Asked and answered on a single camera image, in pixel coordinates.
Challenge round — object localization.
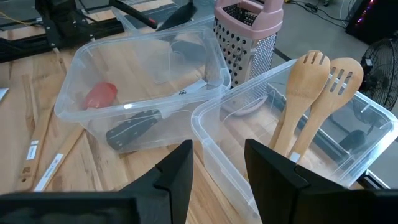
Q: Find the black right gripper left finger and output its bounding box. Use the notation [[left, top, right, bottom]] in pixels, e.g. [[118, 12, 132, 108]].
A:
[[123, 139, 193, 224]]

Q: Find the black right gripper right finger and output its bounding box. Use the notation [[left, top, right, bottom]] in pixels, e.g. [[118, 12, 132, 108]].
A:
[[244, 139, 374, 224]]

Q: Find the wooden spork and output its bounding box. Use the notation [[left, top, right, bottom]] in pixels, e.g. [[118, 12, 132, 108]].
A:
[[269, 49, 331, 156]]

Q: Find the red spatula wooden handle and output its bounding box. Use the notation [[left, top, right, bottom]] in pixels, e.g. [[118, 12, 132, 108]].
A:
[[33, 81, 118, 192]]

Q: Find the wooden spoon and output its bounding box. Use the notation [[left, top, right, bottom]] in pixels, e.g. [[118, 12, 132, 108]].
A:
[[14, 73, 54, 192]]

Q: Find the black square-head spatula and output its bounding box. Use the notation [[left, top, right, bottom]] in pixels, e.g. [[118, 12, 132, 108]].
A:
[[108, 0, 197, 32]]

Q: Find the clear plastic bin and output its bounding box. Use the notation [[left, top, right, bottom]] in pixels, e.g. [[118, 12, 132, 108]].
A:
[[191, 58, 398, 224], [54, 26, 233, 155], [110, 0, 218, 41]]

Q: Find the black floor fan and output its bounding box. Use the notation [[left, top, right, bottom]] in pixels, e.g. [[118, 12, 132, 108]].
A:
[[360, 37, 398, 111]]

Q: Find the pink steel box grater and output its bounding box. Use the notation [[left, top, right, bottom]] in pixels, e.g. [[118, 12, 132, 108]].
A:
[[213, 0, 284, 118]]

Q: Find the black computer tower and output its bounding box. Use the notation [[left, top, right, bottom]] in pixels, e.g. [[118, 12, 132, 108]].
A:
[[345, 0, 398, 37]]

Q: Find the orange extension cable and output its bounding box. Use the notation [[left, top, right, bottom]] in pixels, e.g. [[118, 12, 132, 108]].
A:
[[0, 11, 41, 26]]

